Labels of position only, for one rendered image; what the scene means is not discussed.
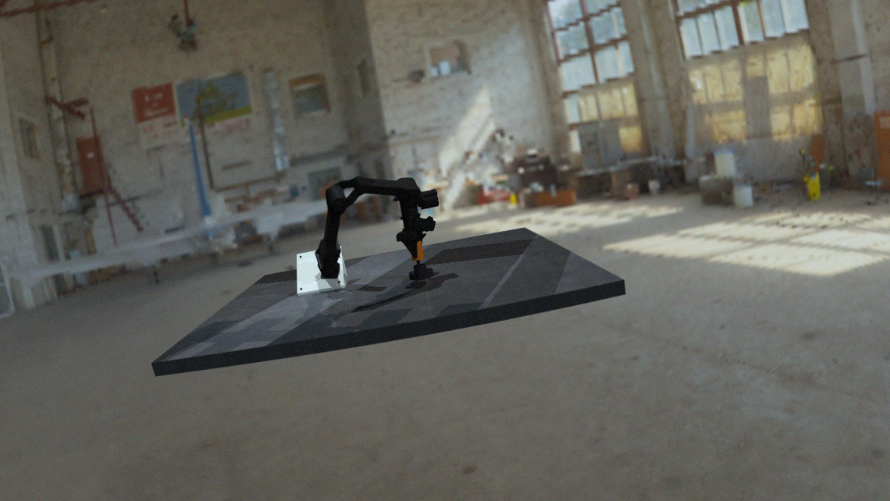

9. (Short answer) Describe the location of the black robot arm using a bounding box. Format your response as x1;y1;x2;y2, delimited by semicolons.
315;176;439;279

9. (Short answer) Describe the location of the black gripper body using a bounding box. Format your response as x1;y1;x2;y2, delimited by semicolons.
396;211;428;242

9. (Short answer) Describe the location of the orange knob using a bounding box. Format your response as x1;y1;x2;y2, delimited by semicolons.
412;241;424;261

